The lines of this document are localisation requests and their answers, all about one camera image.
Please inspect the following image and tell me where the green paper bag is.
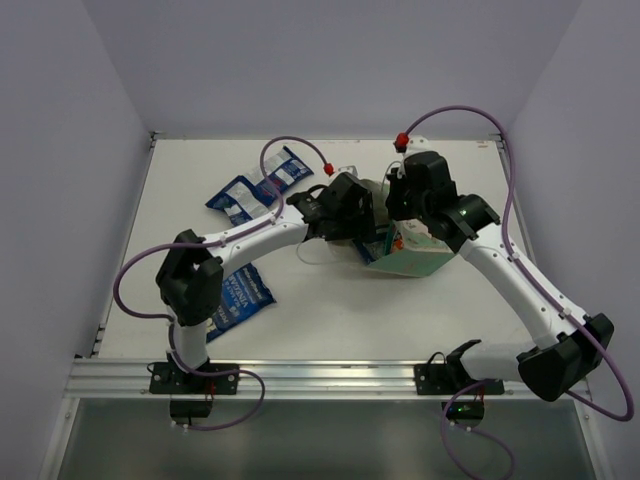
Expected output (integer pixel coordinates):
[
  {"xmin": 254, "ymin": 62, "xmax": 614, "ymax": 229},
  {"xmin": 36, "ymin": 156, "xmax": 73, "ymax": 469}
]
[{"xmin": 296, "ymin": 179, "xmax": 454, "ymax": 278}]

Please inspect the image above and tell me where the purple cable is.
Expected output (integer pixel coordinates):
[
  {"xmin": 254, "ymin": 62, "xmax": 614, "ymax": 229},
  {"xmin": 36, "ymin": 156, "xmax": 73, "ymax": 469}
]
[
  {"xmin": 402, "ymin": 105, "xmax": 634, "ymax": 480},
  {"xmin": 112, "ymin": 135, "xmax": 336, "ymax": 371}
]

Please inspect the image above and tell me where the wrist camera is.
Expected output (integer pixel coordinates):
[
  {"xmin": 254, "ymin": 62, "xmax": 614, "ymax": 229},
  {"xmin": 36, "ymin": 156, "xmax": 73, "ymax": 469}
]
[
  {"xmin": 323, "ymin": 163, "xmax": 358, "ymax": 178},
  {"xmin": 393, "ymin": 132, "xmax": 434, "ymax": 167}
]

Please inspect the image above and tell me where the orange white snack bag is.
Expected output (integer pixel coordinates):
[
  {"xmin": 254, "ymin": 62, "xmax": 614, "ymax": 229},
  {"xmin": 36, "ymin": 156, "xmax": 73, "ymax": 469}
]
[{"xmin": 387, "ymin": 230, "xmax": 404, "ymax": 254}]

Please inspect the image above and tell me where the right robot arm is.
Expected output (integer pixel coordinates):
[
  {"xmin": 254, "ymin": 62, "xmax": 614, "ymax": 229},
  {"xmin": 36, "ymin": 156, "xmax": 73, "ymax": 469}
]
[{"xmin": 386, "ymin": 151, "xmax": 614, "ymax": 402}]

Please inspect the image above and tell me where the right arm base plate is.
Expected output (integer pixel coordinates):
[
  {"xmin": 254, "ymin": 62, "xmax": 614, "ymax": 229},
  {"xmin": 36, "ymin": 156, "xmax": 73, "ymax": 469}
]
[{"xmin": 413, "ymin": 363, "xmax": 505, "ymax": 395}]

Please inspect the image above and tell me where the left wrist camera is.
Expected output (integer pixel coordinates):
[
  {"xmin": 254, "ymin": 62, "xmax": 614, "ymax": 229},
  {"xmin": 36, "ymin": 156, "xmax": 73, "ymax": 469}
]
[{"xmin": 323, "ymin": 163, "xmax": 358, "ymax": 178}]

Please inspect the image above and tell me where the left black control box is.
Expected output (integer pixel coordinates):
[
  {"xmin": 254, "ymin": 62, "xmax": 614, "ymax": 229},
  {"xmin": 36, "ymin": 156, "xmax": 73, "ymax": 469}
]
[{"xmin": 169, "ymin": 396, "xmax": 213, "ymax": 424}]

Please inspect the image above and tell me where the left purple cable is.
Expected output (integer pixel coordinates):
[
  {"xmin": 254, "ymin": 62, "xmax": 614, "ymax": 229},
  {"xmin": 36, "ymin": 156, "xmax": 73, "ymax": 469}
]
[{"xmin": 112, "ymin": 135, "xmax": 336, "ymax": 371}]

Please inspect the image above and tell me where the aluminium rail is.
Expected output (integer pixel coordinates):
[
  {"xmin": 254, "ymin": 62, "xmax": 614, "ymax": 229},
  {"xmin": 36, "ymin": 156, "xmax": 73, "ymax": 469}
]
[{"xmin": 67, "ymin": 355, "xmax": 593, "ymax": 401}]

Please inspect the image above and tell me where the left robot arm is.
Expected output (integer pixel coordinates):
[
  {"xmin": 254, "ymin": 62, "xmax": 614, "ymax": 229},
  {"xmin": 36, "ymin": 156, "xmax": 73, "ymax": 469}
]
[{"xmin": 156, "ymin": 172, "xmax": 376, "ymax": 393}]

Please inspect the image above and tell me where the blue white snack bag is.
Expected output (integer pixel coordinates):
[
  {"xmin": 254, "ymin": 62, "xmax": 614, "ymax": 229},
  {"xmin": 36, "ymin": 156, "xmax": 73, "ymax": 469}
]
[{"xmin": 242, "ymin": 146, "xmax": 314, "ymax": 206}]

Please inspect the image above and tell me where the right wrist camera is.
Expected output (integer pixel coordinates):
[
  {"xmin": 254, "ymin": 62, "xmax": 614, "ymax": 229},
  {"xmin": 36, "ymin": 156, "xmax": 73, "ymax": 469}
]
[{"xmin": 393, "ymin": 132, "xmax": 434, "ymax": 167}]

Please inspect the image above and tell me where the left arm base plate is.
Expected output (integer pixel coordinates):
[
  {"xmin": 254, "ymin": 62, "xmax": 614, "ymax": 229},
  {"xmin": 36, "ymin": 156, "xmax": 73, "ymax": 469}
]
[{"xmin": 148, "ymin": 361, "xmax": 239, "ymax": 396}]

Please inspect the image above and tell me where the right black control box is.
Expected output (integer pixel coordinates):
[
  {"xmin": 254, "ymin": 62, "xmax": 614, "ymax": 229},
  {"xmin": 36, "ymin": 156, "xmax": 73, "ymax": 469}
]
[{"xmin": 442, "ymin": 401, "xmax": 485, "ymax": 426}]

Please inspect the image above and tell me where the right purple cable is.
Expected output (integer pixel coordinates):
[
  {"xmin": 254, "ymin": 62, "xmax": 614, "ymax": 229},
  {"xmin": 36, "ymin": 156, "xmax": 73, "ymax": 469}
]
[{"xmin": 402, "ymin": 105, "xmax": 634, "ymax": 480}]

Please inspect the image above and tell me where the black control box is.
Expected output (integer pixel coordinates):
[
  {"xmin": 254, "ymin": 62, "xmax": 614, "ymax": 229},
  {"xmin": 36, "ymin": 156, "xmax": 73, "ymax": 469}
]
[
  {"xmin": 442, "ymin": 401, "xmax": 485, "ymax": 426},
  {"xmin": 169, "ymin": 396, "xmax": 213, "ymax": 424}
]

